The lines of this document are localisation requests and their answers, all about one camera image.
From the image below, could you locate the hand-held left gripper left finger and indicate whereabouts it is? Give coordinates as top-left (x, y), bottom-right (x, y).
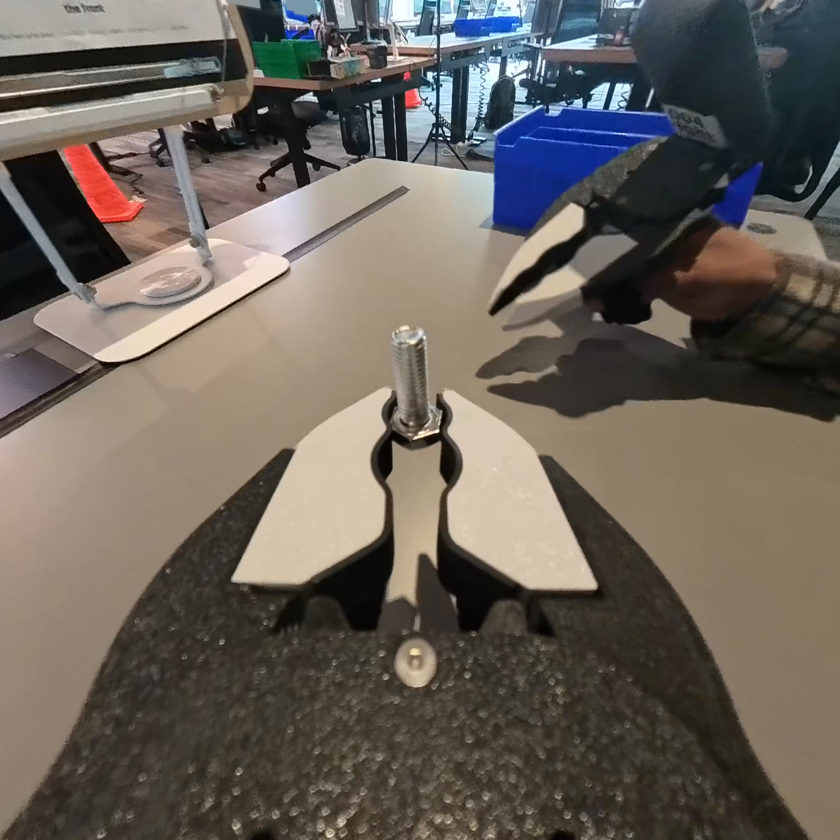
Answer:
top-left (231, 387), bottom-right (399, 588)

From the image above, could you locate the green plastic bin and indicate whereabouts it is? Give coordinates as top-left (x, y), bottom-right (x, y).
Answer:
top-left (252, 39), bottom-right (322, 80)

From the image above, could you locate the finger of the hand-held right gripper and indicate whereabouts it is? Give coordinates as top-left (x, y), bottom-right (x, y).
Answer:
top-left (489, 203), bottom-right (589, 316)
top-left (502, 233), bottom-right (641, 330)

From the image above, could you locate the white metal stand base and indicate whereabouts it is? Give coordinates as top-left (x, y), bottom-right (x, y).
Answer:
top-left (0, 128), bottom-right (291, 363)

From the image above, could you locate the printed instruction sheet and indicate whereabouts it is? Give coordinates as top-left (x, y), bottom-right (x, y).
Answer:
top-left (0, 0), bottom-right (234, 56)

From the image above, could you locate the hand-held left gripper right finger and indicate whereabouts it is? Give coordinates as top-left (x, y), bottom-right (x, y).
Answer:
top-left (438, 388), bottom-right (599, 597)

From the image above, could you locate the row of blue bins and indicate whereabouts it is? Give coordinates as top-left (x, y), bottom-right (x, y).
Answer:
top-left (454, 16), bottom-right (522, 37)

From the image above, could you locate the blue plastic bin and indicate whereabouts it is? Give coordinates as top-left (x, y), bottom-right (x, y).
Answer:
top-left (492, 106), bottom-right (765, 232)

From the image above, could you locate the black backpack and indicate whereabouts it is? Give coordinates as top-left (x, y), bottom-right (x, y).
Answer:
top-left (484, 75), bottom-right (516, 130)

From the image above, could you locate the person's right hand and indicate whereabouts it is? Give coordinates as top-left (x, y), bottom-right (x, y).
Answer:
top-left (646, 226), bottom-right (788, 322)

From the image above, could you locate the light stand tripod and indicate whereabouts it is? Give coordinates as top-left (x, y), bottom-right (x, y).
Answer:
top-left (410, 0), bottom-right (470, 168)

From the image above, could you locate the light wood office desk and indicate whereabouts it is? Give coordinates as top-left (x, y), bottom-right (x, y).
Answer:
top-left (394, 33), bottom-right (546, 161)

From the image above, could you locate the black office chair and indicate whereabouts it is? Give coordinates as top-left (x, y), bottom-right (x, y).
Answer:
top-left (256, 101), bottom-right (326, 193)

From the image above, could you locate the large silver hex bolt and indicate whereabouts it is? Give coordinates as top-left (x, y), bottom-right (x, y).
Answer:
top-left (387, 326), bottom-right (448, 446)

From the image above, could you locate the black mesh bin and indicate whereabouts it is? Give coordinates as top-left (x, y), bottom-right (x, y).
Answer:
top-left (340, 105), bottom-right (371, 158)

